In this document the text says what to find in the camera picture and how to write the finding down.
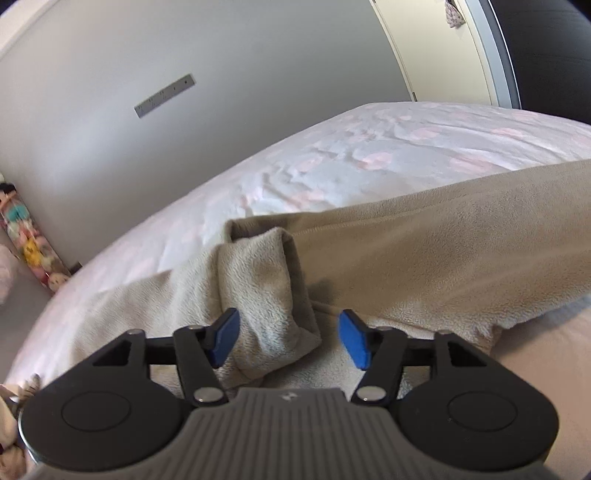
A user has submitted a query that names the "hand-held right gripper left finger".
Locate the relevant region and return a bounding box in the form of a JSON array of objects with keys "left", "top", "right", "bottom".
[{"left": 91, "top": 307, "right": 242, "bottom": 408}]

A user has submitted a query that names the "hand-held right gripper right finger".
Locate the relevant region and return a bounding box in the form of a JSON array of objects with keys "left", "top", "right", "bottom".
[{"left": 337, "top": 309, "right": 495, "bottom": 408}]

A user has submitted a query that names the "beige fleece hoodie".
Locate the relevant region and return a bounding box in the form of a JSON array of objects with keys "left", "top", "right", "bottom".
[{"left": 92, "top": 159, "right": 591, "bottom": 402}]

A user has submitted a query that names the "rumpled clothes pile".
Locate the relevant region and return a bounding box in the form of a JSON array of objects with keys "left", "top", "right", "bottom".
[{"left": 0, "top": 373, "right": 42, "bottom": 480}]

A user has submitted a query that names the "bed with pink dotted sheet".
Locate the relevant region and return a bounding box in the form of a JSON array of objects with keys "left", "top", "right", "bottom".
[{"left": 4, "top": 102, "right": 591, "bottom": 462}]

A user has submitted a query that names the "clear tube of plush toys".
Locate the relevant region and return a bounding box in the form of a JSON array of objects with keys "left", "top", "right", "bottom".
[{"left": 0, "top": 182, "right": 72, "bottom": 291}]

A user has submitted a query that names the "pale pink cushion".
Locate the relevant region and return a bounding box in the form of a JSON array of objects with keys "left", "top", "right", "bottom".
[{"left": 0, "top": 244, "right": 14, "bottom": 305}]

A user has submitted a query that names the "white door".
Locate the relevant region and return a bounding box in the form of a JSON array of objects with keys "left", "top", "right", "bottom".
[{"left": 369, "top": 0, "right": 497, "bottom": 104}]

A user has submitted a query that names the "dark wardrobe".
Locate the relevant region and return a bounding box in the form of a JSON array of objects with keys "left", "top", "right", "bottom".
[{"left": 492, "top": 0, "right": 591, "bottom": 125}]

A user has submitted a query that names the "grey wall socket strip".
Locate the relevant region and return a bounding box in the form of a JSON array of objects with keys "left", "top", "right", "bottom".
[{"left": 134, "top": 73, "right": 197, "bottom": 120}]

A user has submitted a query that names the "grey door frame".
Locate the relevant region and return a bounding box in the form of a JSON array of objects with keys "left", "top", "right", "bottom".
[{"left": 464, "top": 0, "right": 525, "bottom": 110}]

